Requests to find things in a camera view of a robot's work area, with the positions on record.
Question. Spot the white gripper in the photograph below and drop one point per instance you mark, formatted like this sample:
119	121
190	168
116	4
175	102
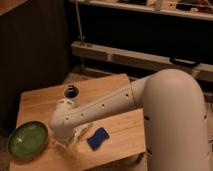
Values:
66	138

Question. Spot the white plastic bottle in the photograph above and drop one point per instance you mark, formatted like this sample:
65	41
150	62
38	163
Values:
79	132

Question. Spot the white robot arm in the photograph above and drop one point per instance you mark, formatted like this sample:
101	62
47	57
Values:
176	128

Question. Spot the orange carrot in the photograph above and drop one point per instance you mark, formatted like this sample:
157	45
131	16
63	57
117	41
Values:
53	141

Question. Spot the blue sponge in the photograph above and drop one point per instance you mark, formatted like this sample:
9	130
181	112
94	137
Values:
99	136

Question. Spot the green bowl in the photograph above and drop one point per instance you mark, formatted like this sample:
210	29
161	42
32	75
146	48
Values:
28	140

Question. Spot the wooden table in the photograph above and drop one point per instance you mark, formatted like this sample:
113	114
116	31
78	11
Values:
126	136

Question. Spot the metal pole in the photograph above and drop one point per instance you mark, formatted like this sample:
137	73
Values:
81	36

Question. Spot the cluttered shelf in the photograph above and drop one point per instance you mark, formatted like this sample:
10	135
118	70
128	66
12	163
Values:
157	7

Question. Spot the long grey case with handle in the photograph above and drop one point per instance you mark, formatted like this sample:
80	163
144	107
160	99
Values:
137	59

